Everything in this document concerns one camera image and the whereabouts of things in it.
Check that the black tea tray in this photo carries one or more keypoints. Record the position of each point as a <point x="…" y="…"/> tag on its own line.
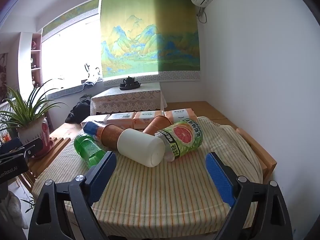
<point x="130" y="87"/>

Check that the blue label bottle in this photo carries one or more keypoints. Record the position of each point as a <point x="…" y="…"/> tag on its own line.
<point x="92" y="128"/>

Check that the blue white folded cloth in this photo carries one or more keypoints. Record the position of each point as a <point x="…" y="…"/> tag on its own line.
<point x="92" y="81"/>

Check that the pink shelf unit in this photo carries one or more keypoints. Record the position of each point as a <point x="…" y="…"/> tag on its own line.
<point x="35" y="60"/>

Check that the white cup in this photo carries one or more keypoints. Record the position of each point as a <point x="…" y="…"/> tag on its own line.
<point x="140" y="145"/>

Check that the wooden slatted board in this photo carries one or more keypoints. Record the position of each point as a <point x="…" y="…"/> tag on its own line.
<point x="58" y="146"/>

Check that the lace tablecloth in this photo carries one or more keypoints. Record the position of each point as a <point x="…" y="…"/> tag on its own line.
<point x="127" y="100"/>

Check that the copper glitter cup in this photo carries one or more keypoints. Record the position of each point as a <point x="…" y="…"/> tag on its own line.
<point x="155" y="126"/>
<point x="111" y="136"/>

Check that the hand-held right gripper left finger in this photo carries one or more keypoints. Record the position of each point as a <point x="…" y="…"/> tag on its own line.
<point x="103" y="177"/>

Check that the green plastic bottle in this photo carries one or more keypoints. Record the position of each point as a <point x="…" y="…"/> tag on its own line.
<point x="87" y="148"/>

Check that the black bag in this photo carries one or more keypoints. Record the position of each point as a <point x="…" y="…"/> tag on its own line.
<point x="80" y="111"/>

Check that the black teapot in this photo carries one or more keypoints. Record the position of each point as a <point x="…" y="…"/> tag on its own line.
<point x="129" y="80"/>

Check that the white radiator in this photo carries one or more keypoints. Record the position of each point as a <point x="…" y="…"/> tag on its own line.
<point x="7" y="110"/>

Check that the landscape wall hanging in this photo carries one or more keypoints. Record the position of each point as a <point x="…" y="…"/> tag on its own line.
<point x="150" y="35"/>

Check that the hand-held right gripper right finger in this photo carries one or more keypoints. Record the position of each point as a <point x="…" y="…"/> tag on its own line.
<point x="220" y="177"/>

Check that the patterned windowsill cloth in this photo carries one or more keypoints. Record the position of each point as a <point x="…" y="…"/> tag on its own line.
<point x="66" y="91"/>

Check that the landscape roller blind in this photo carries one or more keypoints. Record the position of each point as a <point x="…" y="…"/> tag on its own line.
<point x="70" y="15"/>

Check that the potted spider plant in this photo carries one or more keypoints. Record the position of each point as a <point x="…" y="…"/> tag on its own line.
<point x="30" y="130"/>

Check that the grapefruit label bottle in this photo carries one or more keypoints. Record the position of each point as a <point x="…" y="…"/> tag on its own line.
<point x="182" y="137"/>

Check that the striped cloth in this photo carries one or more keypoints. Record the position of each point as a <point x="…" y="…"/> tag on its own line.
<point x="162" y="192"/>

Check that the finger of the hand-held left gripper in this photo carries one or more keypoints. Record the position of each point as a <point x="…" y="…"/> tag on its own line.
<point x="33" y="147"/>
<point x="13" y="143"/>

